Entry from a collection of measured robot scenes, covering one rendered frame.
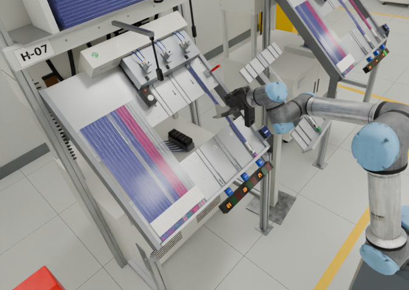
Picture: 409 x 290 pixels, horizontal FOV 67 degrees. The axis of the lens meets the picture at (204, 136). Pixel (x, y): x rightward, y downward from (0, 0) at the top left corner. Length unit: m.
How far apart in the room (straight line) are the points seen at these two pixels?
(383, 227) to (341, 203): 1.16
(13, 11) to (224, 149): 0.94
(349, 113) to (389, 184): 0.26
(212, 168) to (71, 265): 1.22
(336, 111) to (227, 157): 0.50
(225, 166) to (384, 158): 0.67
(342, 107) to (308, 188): 1.24
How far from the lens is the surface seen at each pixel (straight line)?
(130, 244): 1.63
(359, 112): 1.11
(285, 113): 1.18
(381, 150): 0.92
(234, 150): 1.40
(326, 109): 1.18
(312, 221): 2.14
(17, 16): 1.33
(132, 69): 1.29
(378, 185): 1.02
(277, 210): 2.15
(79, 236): 2.31
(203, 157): 1.32
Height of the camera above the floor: 1.72
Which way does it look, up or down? 39 degrees down
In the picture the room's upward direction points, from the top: 8 degrees counter-clockwise
